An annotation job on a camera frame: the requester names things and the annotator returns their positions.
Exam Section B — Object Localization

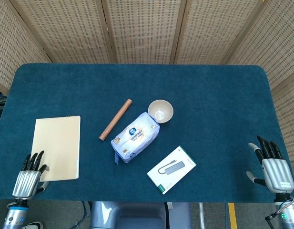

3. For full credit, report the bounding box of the blue tablecloth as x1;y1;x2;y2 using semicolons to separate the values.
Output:
0;62;293;203

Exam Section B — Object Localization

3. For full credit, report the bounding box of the yellow floor tape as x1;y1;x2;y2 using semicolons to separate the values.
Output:
227;202;238;229

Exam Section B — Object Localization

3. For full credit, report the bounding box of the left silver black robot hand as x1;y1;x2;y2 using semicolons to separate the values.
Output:
12;150;50;200

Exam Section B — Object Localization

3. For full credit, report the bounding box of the cream spiral notebook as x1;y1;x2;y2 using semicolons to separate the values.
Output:
31;115;81;182

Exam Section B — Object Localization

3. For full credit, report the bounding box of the blue white tissue pack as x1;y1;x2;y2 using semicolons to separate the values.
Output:
111;112;160;165

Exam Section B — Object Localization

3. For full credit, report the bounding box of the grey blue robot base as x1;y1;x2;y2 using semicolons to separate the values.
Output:
89;201;193;229

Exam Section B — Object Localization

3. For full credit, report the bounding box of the beige bowl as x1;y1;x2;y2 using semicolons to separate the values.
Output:
148;100;174;124

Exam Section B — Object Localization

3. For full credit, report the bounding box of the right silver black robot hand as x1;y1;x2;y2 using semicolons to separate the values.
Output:
246;135;294;194

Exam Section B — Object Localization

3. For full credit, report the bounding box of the woven folding screen panel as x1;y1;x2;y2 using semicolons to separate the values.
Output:
8;0;118;64
170;0;266;64
100;0;188;64
222;0;294;182
0;0;52;95

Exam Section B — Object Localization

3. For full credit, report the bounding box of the black white shoe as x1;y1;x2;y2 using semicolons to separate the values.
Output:
22;221;44;229

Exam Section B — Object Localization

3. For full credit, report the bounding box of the wooden rolling pin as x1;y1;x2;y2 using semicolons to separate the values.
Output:
99;98;133;141

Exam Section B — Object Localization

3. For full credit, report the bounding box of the white USB hub box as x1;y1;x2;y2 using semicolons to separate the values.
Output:
146;146;197;195

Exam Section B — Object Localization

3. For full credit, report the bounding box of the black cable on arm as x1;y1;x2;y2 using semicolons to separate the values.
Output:
264;197;294;229

